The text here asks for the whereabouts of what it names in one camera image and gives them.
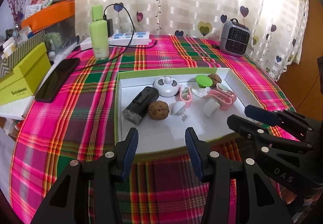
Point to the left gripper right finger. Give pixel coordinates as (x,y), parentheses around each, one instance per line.
(257,199)

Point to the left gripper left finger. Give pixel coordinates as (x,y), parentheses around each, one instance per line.
(68,199)

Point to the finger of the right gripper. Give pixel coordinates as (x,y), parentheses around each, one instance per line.
(289,121)
(261,137)

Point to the pink silicone clip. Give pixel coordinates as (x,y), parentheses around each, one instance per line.
(223,99)
(222,88)
(185,95)

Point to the white round ribbed cap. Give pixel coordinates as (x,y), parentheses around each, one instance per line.
(210,107)

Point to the brown walnut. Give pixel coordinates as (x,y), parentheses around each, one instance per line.
(215,79)
(158,110)

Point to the green-top white suction holder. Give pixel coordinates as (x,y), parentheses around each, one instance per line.
(202,83)

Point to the black bike light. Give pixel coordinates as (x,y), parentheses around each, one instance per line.
(138,107)

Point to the white panda-face gadget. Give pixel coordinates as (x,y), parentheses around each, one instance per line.
(167,86)

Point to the wooden wardrobe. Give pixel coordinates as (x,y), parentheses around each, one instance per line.
(300,83)

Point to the pink green plaid tablecloth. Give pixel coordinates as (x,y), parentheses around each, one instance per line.
(79,124)

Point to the grey mini space heater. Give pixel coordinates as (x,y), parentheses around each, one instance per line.
(234,38)

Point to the white side shelf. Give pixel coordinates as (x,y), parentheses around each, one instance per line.
(18,109)

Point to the black smartphone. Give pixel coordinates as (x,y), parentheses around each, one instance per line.
(55,81)

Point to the green white cardboard tray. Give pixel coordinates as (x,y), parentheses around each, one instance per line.
(161,138)

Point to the lime green shoe box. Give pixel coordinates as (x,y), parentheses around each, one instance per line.
(26,76)

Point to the heart pattern curtain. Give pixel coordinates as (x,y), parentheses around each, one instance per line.
(277,27)

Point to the white blue power strip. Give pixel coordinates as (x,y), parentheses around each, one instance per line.
(122,39)

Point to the black power adapter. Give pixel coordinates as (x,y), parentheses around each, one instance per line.
(110,28)

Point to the light green lotion bottle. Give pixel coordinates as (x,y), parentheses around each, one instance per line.
(99,33)

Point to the orange-lidded clear storage bin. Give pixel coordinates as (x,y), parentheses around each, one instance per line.
(57,21)

